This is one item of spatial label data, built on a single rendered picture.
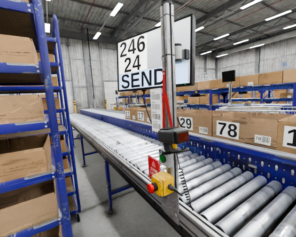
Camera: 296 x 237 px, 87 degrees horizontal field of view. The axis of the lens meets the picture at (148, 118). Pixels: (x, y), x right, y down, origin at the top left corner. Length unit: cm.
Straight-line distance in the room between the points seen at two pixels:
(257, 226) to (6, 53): 104
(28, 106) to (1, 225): 44
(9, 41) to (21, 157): 41
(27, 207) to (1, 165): 19
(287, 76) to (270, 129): 473
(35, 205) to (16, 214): 6
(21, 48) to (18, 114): 23
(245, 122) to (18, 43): 116
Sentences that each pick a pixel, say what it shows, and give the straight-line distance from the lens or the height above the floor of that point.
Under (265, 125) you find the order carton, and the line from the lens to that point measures 109.
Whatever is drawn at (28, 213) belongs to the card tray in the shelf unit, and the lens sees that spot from 85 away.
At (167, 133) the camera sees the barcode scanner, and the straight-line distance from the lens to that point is 57.
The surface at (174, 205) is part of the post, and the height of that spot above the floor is 74.
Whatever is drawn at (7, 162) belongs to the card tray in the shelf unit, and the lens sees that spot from 76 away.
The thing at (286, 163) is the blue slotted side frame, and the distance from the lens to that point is 105.
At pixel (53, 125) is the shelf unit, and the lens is 69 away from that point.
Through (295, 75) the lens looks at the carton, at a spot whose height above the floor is 156.
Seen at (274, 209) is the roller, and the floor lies 75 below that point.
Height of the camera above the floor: 121
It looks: 8 degrees down
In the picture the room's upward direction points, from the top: 3 degrees counter-clockwise
